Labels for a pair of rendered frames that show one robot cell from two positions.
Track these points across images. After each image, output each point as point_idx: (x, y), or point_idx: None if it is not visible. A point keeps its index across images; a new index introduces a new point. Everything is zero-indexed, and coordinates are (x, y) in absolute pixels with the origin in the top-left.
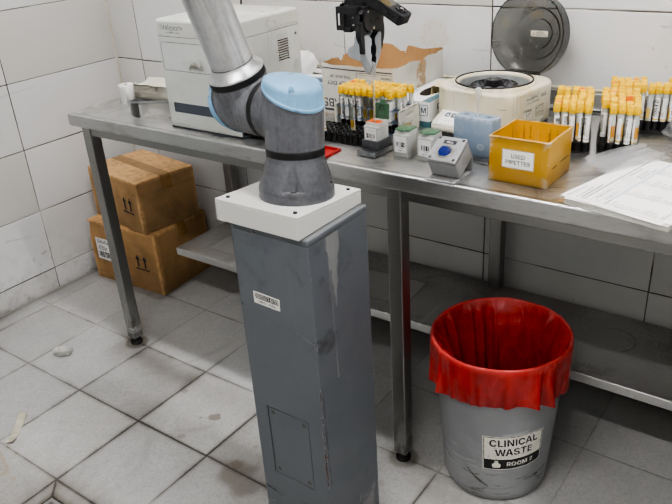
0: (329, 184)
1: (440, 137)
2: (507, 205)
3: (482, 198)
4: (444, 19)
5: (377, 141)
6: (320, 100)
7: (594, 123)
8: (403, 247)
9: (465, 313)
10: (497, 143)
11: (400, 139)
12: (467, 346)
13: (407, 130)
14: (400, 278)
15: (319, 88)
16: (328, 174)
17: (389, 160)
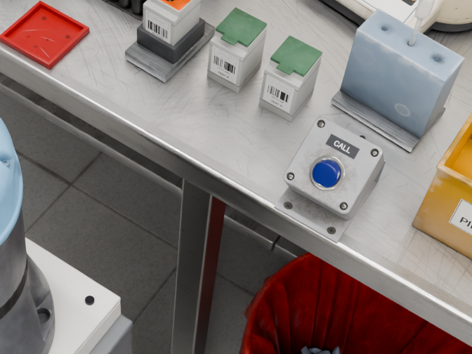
0: (38, 344)
1: (320, 120)
2: (445, 323)
3: (393, 289)
4: None
5: (172, 46)
6: (5, 213)
7: None
8: (209, 246)
9: (307, 270)
10: (452, 186)
11: (225, 57)
12: (303, 310)
13: (244, 43)
14: (198, 282)
15: (1, 187)
16: (36, 321)
17: (196, 96)
